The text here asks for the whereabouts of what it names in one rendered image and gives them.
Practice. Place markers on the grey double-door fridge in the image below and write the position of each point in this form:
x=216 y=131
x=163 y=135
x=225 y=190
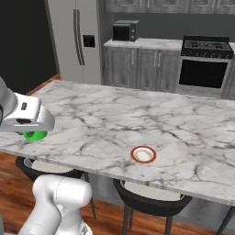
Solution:
x=65 y=39

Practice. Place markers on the grey wooden wall cupboards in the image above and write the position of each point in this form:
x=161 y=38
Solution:
x=171 y=5

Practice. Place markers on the black chair with pale seat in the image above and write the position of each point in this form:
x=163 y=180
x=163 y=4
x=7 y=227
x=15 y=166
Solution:
x=46 y=171
x=153 y=202

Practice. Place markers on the green tea cup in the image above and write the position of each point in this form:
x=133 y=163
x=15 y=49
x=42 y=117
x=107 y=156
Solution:
x=36 y=135

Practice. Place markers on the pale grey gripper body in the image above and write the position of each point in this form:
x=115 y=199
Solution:
x=42 y=121

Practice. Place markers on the black microwave oven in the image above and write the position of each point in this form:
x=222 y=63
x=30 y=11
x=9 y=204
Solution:
x=124 y=31

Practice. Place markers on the black chair leg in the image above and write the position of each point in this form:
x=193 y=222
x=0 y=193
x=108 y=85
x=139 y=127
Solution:
x=227 y=219

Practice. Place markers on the grey wooden base cupboards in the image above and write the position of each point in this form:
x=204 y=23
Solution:
x=143 y=67

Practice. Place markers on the white saucer with red rim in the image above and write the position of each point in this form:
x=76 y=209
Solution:
x=143 y=154

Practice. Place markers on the black and silver oven range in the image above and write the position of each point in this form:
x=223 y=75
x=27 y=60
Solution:
x=203 y=65

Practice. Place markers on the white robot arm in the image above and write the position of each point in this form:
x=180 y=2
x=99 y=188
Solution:
x=58 y=199

